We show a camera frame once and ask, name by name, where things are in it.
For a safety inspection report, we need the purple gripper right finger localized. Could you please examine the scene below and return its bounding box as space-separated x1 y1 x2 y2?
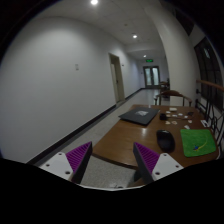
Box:
133 142 183 184

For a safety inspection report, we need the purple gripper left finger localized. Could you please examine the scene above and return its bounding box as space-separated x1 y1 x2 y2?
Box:
40 142 93 184

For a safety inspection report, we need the black computer mouse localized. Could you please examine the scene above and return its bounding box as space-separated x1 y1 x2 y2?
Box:
156 130 175 153

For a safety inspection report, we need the green mouse pad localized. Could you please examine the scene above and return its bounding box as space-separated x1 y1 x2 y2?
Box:
180 129 216 158

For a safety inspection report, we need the wooden table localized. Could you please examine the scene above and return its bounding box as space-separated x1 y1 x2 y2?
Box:
93 106 219 169

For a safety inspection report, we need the small black box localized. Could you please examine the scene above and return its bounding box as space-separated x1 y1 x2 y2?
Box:
159 113 167 120

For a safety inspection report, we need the black laptop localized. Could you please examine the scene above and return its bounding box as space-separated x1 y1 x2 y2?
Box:
119 107 159 126

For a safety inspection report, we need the white card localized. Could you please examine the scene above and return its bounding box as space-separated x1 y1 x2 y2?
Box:
169 107 177 112

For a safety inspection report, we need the wooden chair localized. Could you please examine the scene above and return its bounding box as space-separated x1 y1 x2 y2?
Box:
154 90 192 107

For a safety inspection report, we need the double glass door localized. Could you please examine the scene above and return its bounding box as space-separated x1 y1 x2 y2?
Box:
143 66 160 89

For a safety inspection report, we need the wooden handrail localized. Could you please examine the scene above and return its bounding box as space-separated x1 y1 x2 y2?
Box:
196 80 224 92

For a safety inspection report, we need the green exit sign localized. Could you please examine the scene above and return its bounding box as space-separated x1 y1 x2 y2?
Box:
146 59 153 63

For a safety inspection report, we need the side door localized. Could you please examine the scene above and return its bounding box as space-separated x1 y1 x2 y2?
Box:
109 54 125 102

